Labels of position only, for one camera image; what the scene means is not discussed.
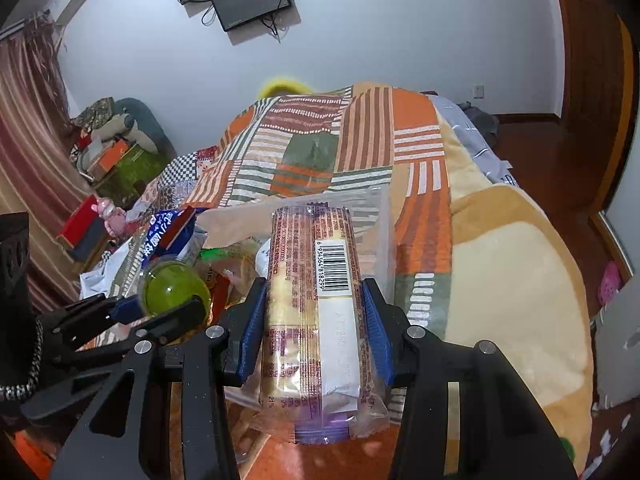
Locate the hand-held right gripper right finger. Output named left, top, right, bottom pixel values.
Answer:
left=361, top=277, right=578, bottom=480

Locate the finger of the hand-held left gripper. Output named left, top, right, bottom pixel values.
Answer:
left=49, top=298, right=212, bottom=387
left=36, top=294, right=147, bottom=352

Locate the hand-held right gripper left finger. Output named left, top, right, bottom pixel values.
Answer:
left=50, top=277, right=268, bottom=480

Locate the green jelly cup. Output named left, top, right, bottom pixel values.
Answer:
left=139, top=256, right=212, bottom=322

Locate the blue snack bag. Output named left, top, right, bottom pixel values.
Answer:
left=102, top=206, right=208, bottom=291

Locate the long sliced biscuit pack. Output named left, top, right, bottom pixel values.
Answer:
left=249, top=201, right=391, bottom=447

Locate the clear plastic storage box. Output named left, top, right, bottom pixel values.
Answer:
left=190, top=187, right=407, bottom=461

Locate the green-sealed bag of brown snacks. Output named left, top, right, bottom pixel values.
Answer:
left=200, top=240, right=271, bottom=286

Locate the white cloth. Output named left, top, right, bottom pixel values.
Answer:
left=80, top=245, right=132, bottom=302

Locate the red snack packet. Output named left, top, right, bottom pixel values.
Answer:
left=207, top=267, right=251, bottom=323

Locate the dark grey flat box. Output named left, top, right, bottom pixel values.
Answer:
left=72, top=220, right=108, bottom=263

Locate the red flat box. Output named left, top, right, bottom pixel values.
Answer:
left=55, top=195, right=101, bottom=248

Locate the pink bunny toy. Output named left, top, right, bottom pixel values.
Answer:
left=97, top=197, right=128, bottom=238

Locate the orange patchwork blanket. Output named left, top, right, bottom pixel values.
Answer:
left=80, top=80, right=596, bottom=480

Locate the green cardboard box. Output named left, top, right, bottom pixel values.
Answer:
left=95, top=147, right=166, bottom=206

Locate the striped curtain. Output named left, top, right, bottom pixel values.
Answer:
left=0, top=12, right=101, bottom=311

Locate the checkered patchwork quilt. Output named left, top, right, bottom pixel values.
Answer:
left=132, top=145, right=226, bottom=216

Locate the orange cardboard box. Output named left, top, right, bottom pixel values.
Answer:
left=85, top=139, right=133, bottom=173

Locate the floral cushion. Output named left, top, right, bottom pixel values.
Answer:
left=70, top=97, right=118, bottom=131

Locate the grey bed sheet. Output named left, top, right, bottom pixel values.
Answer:
left=425, top=92, right=521, bottom=188

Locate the pink slipper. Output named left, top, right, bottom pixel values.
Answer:
left=597, top=260, right=623, bottom=306

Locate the grey backpack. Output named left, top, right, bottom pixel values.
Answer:
left=462, top=102, right=501, bottom=148

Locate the white appliance with stickers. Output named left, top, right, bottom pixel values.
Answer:
left=592, top=285, right=640, bottom=411

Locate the yellow round object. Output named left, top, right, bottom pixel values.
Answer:
left=257, top=76, right=313, bottom=101

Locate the wooden door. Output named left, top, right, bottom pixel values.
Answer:
left=547, top=0, right=640, bottom=281

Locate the black monitor cable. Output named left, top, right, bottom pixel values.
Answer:
left=260, top=15, right=287, bottom=41

